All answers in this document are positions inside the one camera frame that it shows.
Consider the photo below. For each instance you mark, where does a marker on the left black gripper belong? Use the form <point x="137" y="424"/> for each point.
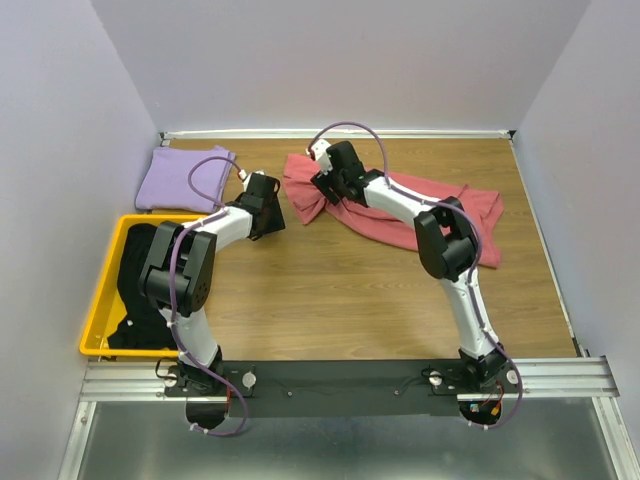
<point x="276" y="222"/>

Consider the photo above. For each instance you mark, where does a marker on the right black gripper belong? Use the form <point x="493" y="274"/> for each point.
<point x="321" y="182"/>

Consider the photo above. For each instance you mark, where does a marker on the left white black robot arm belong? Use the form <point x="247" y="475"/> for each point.
<point x="177" y="275"/>

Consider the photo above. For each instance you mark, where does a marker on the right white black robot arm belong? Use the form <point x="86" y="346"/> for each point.
<point x="449" y="247"/>

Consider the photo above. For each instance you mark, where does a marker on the folded purple t shirt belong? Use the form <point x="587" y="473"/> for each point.
<point x="166" y="186"/>

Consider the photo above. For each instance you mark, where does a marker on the black t shirt in bin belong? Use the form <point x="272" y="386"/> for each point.
<point x="142" y="327"/>

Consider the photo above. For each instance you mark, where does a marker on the yellow plastic bin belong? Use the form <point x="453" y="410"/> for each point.
<point x="107" y="309"/>

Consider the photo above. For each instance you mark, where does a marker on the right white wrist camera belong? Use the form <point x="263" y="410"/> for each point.
<point x="318" y="152"/>

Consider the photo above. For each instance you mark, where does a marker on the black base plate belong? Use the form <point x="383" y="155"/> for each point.
<point x="331" y="388"/>

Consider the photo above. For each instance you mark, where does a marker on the aluminium front rail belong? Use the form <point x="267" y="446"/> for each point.
<point x="589" y="377"/>

